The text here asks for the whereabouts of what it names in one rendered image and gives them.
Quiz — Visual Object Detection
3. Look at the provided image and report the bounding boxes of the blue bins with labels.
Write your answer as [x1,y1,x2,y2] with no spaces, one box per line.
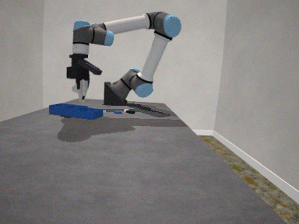
[49,103,103,120]

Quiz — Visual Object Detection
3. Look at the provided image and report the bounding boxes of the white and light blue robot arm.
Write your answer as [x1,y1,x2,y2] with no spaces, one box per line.
[72,12,181,100]

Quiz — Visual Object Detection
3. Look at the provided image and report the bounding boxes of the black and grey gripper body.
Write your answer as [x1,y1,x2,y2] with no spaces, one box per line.
[66,54,90,80]

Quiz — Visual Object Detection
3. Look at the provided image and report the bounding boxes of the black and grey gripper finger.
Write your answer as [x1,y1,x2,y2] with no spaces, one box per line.
[72,73,83,101]
[82,77,90,100]

